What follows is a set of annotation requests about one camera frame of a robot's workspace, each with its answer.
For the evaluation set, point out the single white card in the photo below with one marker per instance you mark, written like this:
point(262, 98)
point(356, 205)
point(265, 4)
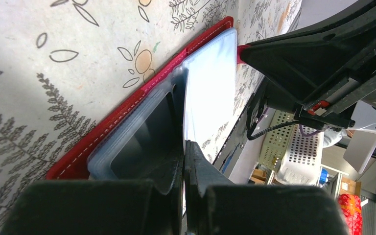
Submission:
point(210, 87)

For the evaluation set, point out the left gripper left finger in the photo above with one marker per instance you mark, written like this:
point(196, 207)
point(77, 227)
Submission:
point(148, 204)

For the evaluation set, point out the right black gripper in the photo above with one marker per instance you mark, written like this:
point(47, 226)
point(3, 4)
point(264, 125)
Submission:
point(319, 72)

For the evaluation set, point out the floral tablecloth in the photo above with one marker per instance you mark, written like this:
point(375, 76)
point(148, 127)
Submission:
point(66, 64)

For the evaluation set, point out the red card holder wallet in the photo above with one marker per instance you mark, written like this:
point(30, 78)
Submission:
point(92, 156)

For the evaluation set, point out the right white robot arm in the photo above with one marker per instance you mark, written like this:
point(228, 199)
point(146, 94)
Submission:
point(373, 123)

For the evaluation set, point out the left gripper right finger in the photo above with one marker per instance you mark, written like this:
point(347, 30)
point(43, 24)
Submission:
point(217, 206)

